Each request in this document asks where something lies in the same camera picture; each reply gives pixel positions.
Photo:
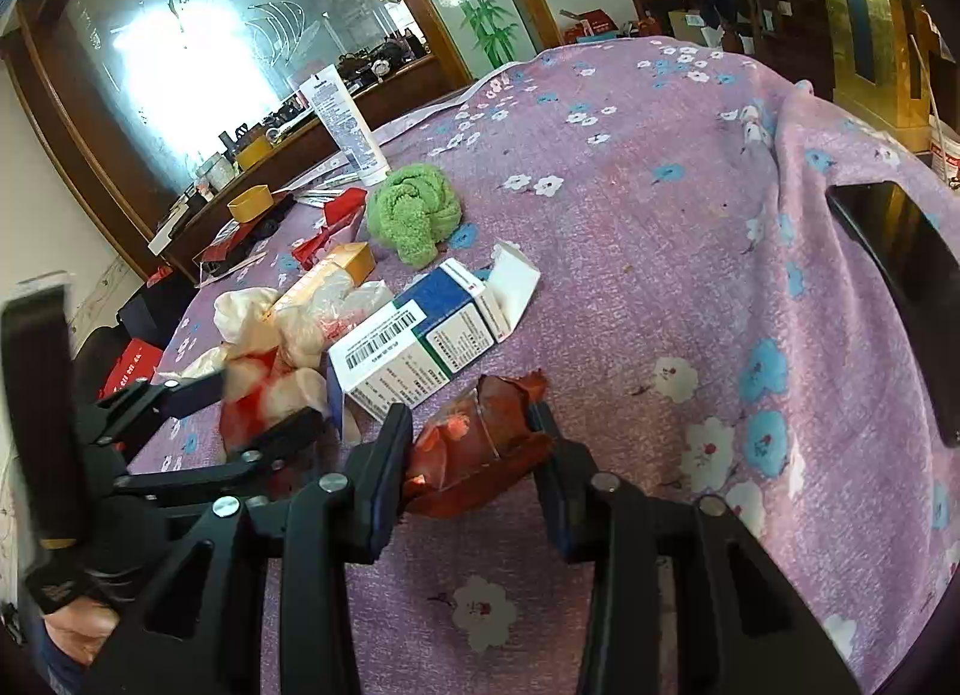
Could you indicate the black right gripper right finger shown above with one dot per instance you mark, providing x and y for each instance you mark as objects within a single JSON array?
[{"x": 683, "y": 594}]

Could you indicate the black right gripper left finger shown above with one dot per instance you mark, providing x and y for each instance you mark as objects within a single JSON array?
[{"x": 191, "y": 581}]

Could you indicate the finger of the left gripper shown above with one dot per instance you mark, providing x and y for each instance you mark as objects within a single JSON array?
[
  {"x": 271, "y": 452},
  {"x": 136, "y": 412}
]

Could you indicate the red white plastic bag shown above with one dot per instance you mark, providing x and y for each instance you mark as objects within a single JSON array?
[{"x": 259, "y": 388}]

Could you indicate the clear plastic bag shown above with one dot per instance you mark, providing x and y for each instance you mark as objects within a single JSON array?
[{"x": 307, "y": 332}]

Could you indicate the white blue medicine box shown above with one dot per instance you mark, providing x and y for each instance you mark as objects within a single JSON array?
[{"x": 414, "y": 345}]

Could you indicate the red snack wrapper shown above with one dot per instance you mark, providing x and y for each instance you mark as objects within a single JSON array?
[{"x": 477, "y": 447}]

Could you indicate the person's left hand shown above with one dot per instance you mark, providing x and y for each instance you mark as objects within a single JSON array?
[{"x": 80, "y": 629}]

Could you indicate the red gift box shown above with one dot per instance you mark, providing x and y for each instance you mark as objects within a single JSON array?
[{"x": 138, "y": 362}]

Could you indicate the wooden sideboard shelf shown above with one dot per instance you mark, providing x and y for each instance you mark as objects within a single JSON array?
[{"x": 420, "y": 83}]

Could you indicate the yellow tape roll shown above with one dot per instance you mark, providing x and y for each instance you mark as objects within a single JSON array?
[{"x": 251, "y": 204}]

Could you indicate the orange medicine box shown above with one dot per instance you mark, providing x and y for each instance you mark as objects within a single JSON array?
[{"x": 347, "y": 265}]

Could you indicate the red crumpled wrapper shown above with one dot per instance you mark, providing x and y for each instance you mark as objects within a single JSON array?
[{"x": 339, "y": 214}]

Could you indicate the wrapped chopsticks pack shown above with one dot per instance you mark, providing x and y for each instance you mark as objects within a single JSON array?
[{"x": 316, "y": 189}]

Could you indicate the green knotted towel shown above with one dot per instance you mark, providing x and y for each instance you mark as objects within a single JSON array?
[{"x": 412, "y": 212}]

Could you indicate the white lotion tube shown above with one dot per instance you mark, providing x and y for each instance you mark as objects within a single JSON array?
[{"x": 328, "y": 95}]

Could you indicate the large etched glass mirror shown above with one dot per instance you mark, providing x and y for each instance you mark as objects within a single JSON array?
[{"x": 177, "y": 74}]

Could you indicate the black smartphone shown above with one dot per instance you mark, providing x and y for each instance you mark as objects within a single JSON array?
[{"x": 921, "y": 274}]

